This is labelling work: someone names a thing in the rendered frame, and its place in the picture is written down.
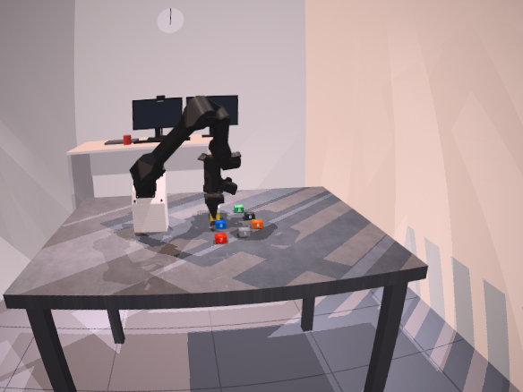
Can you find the red block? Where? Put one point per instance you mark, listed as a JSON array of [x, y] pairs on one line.
[[220, 238]]

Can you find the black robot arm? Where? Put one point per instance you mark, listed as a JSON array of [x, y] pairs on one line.
[[198, 113]]

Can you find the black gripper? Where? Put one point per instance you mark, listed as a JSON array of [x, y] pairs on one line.
[[213, 198]]

